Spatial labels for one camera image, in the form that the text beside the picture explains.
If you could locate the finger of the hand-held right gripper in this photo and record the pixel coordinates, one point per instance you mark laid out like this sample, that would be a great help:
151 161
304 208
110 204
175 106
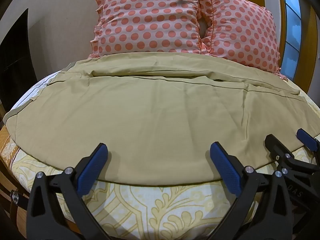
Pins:
308 138
275 146

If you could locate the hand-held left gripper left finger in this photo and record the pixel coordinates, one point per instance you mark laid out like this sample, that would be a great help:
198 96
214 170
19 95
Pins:
93 166

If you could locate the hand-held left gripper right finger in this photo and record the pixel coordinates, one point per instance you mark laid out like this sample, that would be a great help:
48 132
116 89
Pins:
225 170

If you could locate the olive green bed sheet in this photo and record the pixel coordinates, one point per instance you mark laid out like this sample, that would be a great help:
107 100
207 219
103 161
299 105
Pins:
155 120

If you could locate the yellow patterned bed sheet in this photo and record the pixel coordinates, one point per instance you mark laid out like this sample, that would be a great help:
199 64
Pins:
140 210

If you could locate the pink polka dot pillow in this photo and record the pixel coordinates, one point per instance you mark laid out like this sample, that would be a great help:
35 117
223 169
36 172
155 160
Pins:
242 35
147 20

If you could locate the wooden bed frame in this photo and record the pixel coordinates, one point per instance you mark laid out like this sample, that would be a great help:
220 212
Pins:
10 210

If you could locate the window with wooden frame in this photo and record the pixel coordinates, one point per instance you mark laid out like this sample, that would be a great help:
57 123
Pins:
291 17

